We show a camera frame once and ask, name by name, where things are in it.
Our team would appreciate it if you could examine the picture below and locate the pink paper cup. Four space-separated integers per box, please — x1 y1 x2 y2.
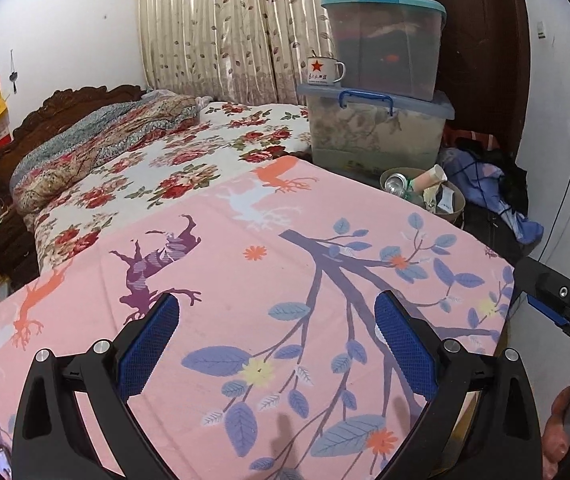
410 164 448 193

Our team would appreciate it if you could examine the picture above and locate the green aluminium can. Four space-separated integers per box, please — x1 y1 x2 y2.
382 174 410 198

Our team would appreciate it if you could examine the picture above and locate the beige round trash bin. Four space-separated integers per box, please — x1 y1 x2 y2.
379 167 466 223

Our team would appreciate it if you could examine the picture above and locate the person right hand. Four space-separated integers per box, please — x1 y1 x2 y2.
542 386 570 480

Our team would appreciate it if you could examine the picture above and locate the pile of blue clothes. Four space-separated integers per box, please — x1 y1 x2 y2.
438 127 544 264

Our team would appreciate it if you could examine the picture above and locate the pink printed bed sheet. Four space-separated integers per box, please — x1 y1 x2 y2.
0 157 513 479

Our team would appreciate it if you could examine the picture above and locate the folded patterned quilt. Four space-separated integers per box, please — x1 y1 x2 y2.
9 90 212 218

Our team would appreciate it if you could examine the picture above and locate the middle storage box teal lid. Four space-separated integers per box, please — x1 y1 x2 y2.
322 0 446 101

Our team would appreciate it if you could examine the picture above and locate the carved wooden headboard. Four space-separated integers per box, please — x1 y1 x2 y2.
0 84 145 210

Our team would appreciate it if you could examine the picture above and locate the white enamel mug red star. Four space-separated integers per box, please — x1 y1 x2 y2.
306 56 346 86

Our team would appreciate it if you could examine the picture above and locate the floral white red blanket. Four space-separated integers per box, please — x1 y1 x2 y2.
34 102 311 271

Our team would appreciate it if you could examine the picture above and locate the beige leaf pattern curtain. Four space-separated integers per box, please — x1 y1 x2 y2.
137 0 334 105

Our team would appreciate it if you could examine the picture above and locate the clear storage box blue handle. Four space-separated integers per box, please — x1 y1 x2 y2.
298 84 455 176

